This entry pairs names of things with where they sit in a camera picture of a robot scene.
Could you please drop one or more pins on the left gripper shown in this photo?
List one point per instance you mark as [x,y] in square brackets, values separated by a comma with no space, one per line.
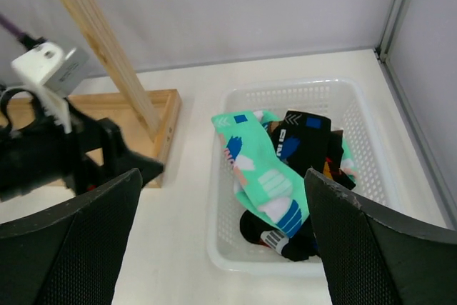
[93,153]

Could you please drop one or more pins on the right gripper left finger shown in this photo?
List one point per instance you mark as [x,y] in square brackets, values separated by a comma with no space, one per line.
[70,253]

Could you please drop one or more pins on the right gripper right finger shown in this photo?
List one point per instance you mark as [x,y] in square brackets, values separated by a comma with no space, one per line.
[372,254]

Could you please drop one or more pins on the argyle red orange sock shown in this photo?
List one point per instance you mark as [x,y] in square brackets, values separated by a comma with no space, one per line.
[333,159]

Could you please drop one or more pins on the green white sock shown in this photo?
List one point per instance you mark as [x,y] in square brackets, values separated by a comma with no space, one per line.
[268,188]

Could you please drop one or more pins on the black white-striped sock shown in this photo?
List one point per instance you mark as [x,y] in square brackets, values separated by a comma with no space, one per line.
[300,247]

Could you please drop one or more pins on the wooden hanger rack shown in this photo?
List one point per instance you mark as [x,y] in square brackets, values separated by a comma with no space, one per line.
[158,125]

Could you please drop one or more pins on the teal white sock in basket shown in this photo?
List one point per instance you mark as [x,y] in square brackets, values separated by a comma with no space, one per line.
[348,165]

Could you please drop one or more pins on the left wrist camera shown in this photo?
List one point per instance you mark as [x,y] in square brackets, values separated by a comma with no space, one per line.
[52,72]

